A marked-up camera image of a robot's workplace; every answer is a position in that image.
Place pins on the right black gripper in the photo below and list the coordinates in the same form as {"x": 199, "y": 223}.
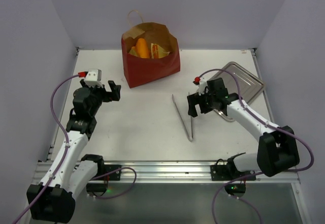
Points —
{"x": 199, "y": 100}

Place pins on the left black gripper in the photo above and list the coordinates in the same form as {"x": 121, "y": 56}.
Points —
{"x": 108, "y": 95}

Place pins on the red brown paper bag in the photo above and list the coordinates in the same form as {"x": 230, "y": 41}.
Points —
{"x": 139, "y": 71}

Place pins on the long orange bread roll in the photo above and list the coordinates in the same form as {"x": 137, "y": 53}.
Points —
{"x": 142, "y": 48}

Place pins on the round sliced bread piece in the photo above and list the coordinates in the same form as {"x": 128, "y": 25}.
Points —
{"x": 133, "y": 51}

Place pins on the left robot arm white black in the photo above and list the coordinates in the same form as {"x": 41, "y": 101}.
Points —
{"x": 54, "y": 198}

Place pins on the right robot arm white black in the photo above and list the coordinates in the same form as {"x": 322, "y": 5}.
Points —
{"x": 277, "y": 148}

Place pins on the fake triangle sandwich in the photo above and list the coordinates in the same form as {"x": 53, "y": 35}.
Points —
{"x": 157, "y": 51}

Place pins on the steel tray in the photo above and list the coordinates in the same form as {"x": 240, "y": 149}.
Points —
{"x": 250, "y": 85}

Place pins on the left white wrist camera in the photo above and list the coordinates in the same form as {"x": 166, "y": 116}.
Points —
{"x": 93, "y": 78}

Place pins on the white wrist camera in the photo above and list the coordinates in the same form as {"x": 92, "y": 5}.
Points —
{"x": 201, "y": 82}
{"x": 93, "y": 78}

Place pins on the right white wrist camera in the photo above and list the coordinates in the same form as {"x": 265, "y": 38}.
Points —
{"x": 201, "y": 82}

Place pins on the aluminium front rail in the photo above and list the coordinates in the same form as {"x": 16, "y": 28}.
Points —
{"x": 172, "y": 172}

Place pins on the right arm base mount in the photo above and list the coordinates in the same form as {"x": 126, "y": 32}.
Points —
{"x": 225, "y": 170}

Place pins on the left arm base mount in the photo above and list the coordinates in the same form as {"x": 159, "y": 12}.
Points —
{"x": 101, "y": 187}

